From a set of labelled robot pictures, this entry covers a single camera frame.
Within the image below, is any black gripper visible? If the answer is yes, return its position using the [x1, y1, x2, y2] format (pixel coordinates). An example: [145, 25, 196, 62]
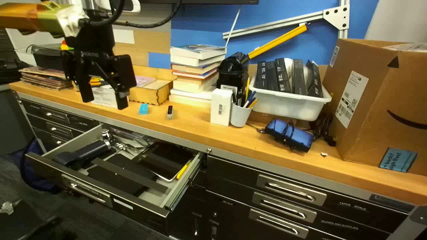
[61, 23, 136, 110]

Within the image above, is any blue block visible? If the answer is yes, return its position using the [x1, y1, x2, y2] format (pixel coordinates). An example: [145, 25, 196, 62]
[139, 105, 149, 115]

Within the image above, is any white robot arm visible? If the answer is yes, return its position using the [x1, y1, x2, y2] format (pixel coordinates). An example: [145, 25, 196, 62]
[56, 0, 136, 110]

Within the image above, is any open grey drawer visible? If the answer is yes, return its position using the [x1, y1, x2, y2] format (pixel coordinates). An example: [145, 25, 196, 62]
[25, 126, 204, 219]

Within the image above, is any yellow pencil in drawer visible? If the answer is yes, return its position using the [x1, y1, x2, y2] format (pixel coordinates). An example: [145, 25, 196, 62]
[176, 162, 191, 181]

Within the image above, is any small wooden box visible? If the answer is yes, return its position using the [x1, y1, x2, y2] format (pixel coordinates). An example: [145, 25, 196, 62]
[129, 81, 172, 106]

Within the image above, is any stack of magazines left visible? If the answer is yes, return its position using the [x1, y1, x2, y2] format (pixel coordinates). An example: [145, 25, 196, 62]
[20, 67, 72, 90]

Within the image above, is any small black bottle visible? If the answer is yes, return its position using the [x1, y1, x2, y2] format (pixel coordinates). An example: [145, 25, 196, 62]
[167, 106, 173, 119]

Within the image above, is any stack of books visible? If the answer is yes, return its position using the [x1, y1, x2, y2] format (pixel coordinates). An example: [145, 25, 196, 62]
[169, 45, 225, 106]

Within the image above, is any white rectangular box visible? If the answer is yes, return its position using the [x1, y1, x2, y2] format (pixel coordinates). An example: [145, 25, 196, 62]
[211, 90, 232, 126]

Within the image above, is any black yellow tool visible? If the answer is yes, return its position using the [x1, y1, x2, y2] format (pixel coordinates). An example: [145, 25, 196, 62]
[216, 25, 308, 90]

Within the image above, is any white pen cup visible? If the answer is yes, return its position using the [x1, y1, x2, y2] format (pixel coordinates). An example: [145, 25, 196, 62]
[229, 105, 252, 129]

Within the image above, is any white plastic bin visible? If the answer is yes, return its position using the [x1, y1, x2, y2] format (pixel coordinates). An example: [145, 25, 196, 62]
[249, 58, 331, 122]

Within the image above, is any cardboard box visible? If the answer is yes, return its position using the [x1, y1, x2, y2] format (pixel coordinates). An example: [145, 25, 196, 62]
[323, 39, 427, 177]

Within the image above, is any blue sticky label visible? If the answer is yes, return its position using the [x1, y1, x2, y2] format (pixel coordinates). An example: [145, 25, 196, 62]
[379, 149, 417, 173]

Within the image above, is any green orange wrist camera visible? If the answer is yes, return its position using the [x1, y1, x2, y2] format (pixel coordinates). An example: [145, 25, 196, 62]
[0, 2, 85, 39]

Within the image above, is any aluminium bracket rail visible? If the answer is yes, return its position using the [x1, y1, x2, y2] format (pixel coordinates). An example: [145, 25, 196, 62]
[223, 0, 351, 39]

